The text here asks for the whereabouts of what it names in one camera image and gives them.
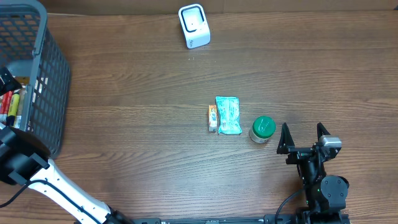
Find teal tissue packet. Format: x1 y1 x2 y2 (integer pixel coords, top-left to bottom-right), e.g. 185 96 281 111
215 96 242 134

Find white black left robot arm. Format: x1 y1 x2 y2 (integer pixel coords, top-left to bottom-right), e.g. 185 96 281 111
1 124 132 224

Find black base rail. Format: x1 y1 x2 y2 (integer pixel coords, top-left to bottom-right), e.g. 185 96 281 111
127 214 351 224

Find red snack bar packet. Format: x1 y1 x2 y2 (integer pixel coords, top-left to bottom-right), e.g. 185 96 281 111
1 91 13 124

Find beige snack pouch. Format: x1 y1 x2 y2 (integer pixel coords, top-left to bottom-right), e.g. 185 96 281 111
14 77 30 128

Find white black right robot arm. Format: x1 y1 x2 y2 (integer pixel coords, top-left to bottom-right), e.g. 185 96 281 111
274 123 349 223

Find yellow black marker pen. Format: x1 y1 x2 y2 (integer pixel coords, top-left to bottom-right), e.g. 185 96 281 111
6 92 20 126

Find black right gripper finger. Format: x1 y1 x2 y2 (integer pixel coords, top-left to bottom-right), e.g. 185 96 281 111
317 123 330 140
277 123 295 154

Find white barcode scanner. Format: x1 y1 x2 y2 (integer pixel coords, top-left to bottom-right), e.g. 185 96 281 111
178 4 211 49

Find grey plastic basket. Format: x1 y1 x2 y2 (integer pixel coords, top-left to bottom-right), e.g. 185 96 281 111
1 1 72 159

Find green lid jar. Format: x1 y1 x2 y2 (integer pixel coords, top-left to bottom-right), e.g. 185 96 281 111
249 116 275 144

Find orange tissue packet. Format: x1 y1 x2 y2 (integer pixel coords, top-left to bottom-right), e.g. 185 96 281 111
208 105 218 132

